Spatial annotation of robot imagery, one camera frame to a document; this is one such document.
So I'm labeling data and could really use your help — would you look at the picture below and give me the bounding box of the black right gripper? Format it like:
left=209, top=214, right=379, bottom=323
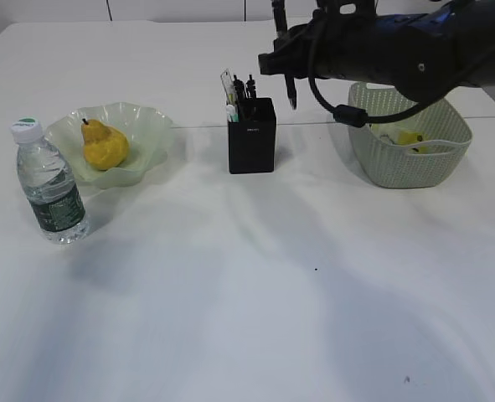
left=258, top=20, right=325, bottom=79

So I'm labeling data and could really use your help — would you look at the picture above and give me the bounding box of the black pen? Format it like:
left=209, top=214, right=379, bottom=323
left=271, top=0, right=297, bottom=110
left=245, top=74, right=257, bottom=99
left=233, top=75, right=246, bottom=121

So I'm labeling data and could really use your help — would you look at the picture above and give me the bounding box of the clear plastic ruler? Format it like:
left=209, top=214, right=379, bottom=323
left=220, top=69, right=234, bottom=105

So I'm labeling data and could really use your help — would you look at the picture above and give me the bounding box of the teal utility knife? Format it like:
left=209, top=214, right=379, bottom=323
left=225, top=104, right=239, bottom=122

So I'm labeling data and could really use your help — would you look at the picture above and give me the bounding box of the yellow white waste paper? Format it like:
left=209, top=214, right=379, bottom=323
left=368, top=123, right=431, bottom=154

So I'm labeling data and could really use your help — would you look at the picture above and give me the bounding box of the yellow pear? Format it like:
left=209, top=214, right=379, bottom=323
left=80, top=119, right=130, bottom=171

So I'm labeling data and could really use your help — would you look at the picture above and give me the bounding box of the clear plastic water bottle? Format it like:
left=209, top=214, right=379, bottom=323
left=10, top=117, right=90, bottom=245

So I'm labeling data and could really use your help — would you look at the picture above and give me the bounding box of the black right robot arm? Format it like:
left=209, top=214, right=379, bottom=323
left=258, top=1, right=495, bottom=127

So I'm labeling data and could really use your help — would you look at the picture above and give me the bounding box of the black square pen holder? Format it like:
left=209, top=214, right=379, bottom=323
left=228, top=97, right=276, bottom=174

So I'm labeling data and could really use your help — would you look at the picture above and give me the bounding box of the green plastic woven basket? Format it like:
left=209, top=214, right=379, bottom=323
left=348, top=99, right=472, bottom=189

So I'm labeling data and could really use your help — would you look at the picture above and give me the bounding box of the green glass wavy plate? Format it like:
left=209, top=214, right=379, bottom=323
left=45, top=102, right=173, bottom=189

